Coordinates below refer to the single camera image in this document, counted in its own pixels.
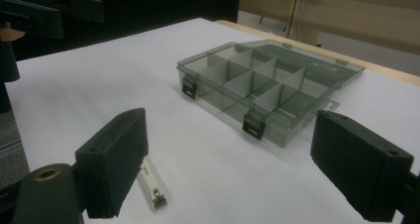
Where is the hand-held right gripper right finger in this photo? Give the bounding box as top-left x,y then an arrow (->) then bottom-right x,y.
309,109 -> 415,223

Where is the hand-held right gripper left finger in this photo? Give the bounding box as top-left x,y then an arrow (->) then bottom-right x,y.
74,107 -> 150,219

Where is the silver nail clipper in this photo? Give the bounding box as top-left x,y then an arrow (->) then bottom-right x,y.
136,156 -> 168,211

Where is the clear grey compartment storage box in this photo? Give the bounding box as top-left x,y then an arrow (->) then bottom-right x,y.
176,39 -> 367,149

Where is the beige wooden partition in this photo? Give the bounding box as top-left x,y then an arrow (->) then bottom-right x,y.
238,0 -> 420,56

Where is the thin metal stand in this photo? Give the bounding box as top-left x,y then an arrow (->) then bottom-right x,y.
258,0 -> 303,40

